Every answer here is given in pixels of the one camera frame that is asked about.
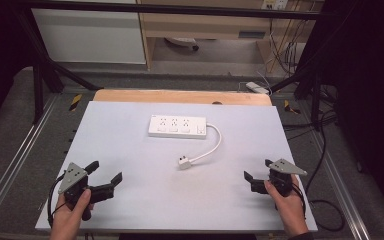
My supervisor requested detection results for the black metal frame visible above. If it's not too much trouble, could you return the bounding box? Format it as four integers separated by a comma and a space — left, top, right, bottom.
11, 0, 334, 131

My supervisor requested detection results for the aluminium rail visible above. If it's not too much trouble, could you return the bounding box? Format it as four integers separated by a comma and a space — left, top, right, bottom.
311, 133, 372, 240
0, 94, 63, 231

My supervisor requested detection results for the white plug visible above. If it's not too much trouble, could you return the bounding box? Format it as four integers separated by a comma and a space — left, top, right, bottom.
178, 156, 193, 171

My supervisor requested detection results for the white power strip cable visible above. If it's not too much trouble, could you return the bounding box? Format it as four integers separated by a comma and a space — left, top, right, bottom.
189, 123, 223, 165

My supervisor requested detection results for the black floor cable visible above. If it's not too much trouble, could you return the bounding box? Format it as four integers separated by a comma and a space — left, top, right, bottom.
281, 109, 346, 233

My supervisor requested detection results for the white cabinet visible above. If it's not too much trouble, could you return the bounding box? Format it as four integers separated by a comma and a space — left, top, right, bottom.
31, 7, 147, 65

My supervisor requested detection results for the white floor power strip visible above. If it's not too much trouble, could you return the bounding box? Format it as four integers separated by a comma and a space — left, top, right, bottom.
245, 81, 271, 96

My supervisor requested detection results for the wooden desk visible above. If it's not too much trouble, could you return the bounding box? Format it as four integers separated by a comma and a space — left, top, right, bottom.
135, 0, 324, 73

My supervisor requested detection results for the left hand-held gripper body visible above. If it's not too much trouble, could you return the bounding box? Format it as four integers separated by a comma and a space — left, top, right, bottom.
57, 162, 96, 222

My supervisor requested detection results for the bundle of hanging cables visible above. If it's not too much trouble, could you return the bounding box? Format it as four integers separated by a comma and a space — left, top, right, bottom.
268, 9, 309, 76

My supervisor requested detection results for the chair wheel base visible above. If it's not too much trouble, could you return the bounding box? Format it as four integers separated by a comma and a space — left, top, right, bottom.
164, 36, 201, 52

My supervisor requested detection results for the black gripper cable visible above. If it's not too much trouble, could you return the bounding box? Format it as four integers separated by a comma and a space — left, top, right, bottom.
291, 182, 308, 220
47, 172, 67, 228

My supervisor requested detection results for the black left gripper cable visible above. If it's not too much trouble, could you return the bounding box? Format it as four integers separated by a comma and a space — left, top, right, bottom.
47, 172, 67, 228

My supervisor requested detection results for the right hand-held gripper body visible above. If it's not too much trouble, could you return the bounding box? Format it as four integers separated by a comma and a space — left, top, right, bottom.
264, 158, 308, 198

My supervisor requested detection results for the white wall socket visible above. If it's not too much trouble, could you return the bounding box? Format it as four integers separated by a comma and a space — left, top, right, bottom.
261, 0, 289, 11

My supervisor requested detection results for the wooden table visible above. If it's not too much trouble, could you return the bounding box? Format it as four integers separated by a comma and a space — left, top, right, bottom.
92, 88, 273, 107

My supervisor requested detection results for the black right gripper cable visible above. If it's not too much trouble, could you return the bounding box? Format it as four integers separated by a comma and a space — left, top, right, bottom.
291, 182, 308, 220

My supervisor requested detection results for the person's left hand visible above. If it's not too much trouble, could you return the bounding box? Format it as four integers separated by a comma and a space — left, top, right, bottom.
49, 188, 95, 240

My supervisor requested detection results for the person's right hand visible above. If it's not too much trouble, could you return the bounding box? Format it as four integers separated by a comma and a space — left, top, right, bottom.
263, 174, 310, 238

